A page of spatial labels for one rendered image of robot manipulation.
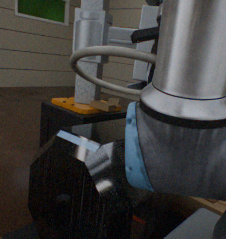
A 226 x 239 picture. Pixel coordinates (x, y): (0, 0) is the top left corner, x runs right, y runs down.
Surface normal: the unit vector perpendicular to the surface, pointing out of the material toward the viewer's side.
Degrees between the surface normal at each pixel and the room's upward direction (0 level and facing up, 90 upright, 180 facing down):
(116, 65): 90
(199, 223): 0
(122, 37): 90
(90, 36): 90
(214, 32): 102
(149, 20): 90
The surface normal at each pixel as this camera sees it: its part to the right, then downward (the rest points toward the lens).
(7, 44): 0.74, 0.25
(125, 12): -0.66, 0.11
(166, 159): -0.25, 0.24
